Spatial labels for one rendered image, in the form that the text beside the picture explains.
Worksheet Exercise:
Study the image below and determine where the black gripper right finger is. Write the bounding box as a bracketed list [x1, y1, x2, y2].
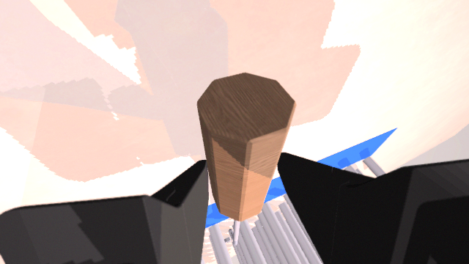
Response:
[277, 152, 469, 264]

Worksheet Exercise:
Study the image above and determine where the blue flat strip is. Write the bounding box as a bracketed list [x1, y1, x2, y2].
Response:
[205, 128, 396, 228]

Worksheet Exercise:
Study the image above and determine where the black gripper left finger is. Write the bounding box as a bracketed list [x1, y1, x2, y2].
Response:
[0, 160, 209, 264]

